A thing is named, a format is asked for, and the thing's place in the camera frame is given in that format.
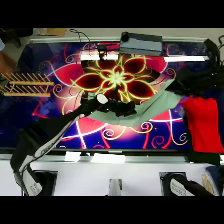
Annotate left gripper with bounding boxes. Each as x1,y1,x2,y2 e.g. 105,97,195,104
110,100,138,118

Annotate grey green shirt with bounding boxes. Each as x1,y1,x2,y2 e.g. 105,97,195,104
87,79,185,129

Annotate red T-shirt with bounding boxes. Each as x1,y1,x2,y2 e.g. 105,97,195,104
180,95,224,155

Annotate dark blue garment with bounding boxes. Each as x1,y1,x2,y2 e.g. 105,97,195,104
203,164,224,197

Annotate silver frame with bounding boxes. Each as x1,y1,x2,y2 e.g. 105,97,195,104
0,150,224,197

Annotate black cable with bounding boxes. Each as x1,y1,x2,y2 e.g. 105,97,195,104
68,28,90,44

